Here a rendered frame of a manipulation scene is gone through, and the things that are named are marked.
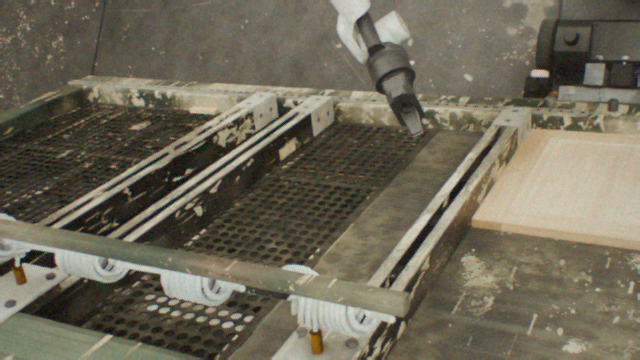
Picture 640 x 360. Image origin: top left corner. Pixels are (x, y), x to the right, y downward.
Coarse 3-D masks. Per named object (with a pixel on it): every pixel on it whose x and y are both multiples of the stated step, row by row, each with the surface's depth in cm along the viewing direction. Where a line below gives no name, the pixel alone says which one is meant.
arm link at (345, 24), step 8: (360, 0) 154; (368, 0) 155; (360, 8) 154; (368, 8) 155; (344, 16) 155; (352, 16) 154; (344, 24) 156; (352, 24) 156; (344, 32) 157; (352, 32) 160; (344, 40) 158; (352, 40) 158; (352, 48) 159; (360, 48) 159; (360, 56) 160
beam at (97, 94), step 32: (96, 96) 244; (128, 96) 237; (160, 96) 231; (192, 96) 225; (224, 96) 220; (352, 96) 207; (384, 96) 204; (448, 96) 198; (448, 128) 190; (480, 128) 186; (544, 128) 178; (576, 128) 175; (608, 128) 171
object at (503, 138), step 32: (512, 128) 167; (480, 160) 157; (448, 192) 140; (480, 192) 145; (416, 224) 130; (448, 224) 129; (416, 256) 120; (448, 256) 131; (256, 288) 85; (416, 288) 117; (288, 352) 95; (320, 352) 94; (352, 352) 94; (384, 352) 108
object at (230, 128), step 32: (256, 96) 208; (224, 128) 189; (256, 128) 203; (160, 160) 171; (192, 160) 179; (96, 192) 158; (128, 192) 160; (160, 192) 170; (64, 224) 145; (96, 224) 153; (32, 256) 139
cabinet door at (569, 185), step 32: (512, 160) 164; (544, 160) 163; (576, 160) 161; (608, 160) 159; (512, 192) 149; (544, 192) 149; (576, 192) 147; (608, 192) 146; (480, 224) 141; (512, 224) 138; (544, 224) 136; (576, 224) 135; (608, 224) 134
